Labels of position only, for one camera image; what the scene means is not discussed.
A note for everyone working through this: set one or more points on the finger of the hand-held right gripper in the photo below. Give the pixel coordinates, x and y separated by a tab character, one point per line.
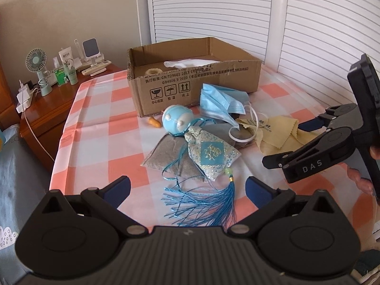
297	154
308	124

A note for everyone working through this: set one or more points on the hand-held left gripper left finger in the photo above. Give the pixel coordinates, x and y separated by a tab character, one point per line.
118	188

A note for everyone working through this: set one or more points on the white cloth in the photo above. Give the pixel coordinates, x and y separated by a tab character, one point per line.
184	63

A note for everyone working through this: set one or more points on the white louvered closet doors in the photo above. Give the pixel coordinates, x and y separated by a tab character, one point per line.
207	6

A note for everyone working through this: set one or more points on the person's right hand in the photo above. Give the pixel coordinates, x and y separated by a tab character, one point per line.
363	181

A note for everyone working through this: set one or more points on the white upright stick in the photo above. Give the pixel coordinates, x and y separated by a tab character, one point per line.
77	50

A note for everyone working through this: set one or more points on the tape roll in box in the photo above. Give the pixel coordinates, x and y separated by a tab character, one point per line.
147	71

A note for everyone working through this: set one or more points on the blue round plush toy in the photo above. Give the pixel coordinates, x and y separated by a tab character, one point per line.
178	118

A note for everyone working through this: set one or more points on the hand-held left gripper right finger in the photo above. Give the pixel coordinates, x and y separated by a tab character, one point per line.
258	191

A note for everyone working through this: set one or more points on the grey mesh pouch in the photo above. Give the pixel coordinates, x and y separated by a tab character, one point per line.
166	157
219	130

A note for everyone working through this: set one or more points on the white power strip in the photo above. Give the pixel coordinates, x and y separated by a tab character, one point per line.
23	99

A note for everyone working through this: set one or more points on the grey-blue bed quilt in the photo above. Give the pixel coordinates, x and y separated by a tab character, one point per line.
17	184

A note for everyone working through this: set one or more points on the blue face mask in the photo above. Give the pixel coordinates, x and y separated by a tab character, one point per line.
219	98
213	116

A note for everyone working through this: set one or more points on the green cosmetic tube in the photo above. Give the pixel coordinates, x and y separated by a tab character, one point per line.
72	75

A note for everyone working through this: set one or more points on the white remote control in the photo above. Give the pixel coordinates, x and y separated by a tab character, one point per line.
95	67

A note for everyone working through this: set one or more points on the green liquid bottle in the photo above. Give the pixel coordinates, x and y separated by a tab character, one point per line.
61	77

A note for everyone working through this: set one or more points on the black plug adapter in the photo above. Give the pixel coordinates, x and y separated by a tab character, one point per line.
28	83

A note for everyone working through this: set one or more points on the white stand with grey screen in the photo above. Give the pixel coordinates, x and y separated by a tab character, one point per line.
90	49

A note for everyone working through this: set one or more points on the yellow cleaning cloth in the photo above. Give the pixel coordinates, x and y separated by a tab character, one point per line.
276	136

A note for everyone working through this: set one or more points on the green desk fan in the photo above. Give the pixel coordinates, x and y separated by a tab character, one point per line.
35	61

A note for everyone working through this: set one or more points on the wooden headboard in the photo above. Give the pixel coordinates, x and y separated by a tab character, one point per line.
6	104

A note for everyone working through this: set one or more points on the wooden nightstand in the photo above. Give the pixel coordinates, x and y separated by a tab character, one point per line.
53	107

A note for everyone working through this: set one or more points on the floral sachet with blue tassel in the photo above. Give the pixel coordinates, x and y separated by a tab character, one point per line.
212	154

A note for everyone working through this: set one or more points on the small orange toy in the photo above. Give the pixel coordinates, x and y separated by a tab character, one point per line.
154	122

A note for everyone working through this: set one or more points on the cardboard box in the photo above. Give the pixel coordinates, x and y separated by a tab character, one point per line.
166	95

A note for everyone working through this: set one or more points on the white box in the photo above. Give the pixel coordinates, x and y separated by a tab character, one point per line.
77	64

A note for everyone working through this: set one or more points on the pink white checked tablecloth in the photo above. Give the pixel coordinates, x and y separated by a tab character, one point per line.
98	142

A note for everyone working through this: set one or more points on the white cosmetic tube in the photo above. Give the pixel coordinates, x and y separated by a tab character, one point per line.
66	55

